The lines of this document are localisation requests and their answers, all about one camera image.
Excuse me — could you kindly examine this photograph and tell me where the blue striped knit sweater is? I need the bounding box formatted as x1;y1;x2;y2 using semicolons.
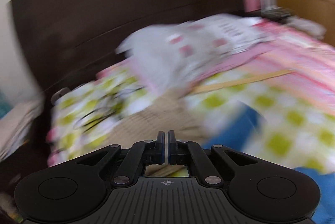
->
201;105;334;223

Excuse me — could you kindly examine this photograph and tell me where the beige brown patterned sweater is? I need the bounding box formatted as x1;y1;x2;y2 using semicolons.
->
122;90;210;177

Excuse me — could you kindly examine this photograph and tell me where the white pink printed pillow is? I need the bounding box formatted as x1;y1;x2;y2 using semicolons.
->
116;13;274;93

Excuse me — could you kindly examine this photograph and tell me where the green white checkered bedsheet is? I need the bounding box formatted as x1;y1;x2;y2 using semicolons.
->
47;66;334;174

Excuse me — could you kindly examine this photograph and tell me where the dark brown headboard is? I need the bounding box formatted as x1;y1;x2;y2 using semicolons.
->
10;0;244;96

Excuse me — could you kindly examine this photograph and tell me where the pink striped quilt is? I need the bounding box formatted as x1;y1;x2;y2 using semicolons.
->
198;17;334;114

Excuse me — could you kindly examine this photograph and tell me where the pink plastic box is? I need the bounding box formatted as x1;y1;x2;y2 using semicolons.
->
244;0;261;13

